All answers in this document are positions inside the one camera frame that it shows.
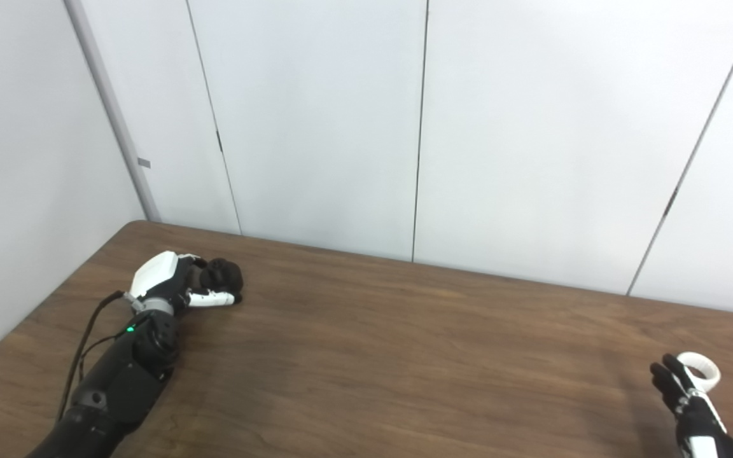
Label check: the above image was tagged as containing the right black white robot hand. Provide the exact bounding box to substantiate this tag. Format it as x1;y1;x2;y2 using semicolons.
650;354;733;458

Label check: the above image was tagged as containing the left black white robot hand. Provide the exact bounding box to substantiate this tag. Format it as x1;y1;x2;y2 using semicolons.
126;251;243;316

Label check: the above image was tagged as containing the white plastic ring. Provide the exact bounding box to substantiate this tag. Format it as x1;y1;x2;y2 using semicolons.
677;352;722;393

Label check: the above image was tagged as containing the round black gear part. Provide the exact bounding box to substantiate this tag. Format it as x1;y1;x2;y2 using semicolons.
198;258;244;300

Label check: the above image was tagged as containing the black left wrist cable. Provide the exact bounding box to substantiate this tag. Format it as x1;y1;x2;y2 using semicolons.
56;291;135;424

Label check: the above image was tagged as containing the grey wall corner trim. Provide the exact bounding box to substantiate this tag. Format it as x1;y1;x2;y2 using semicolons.
64;0;162;223

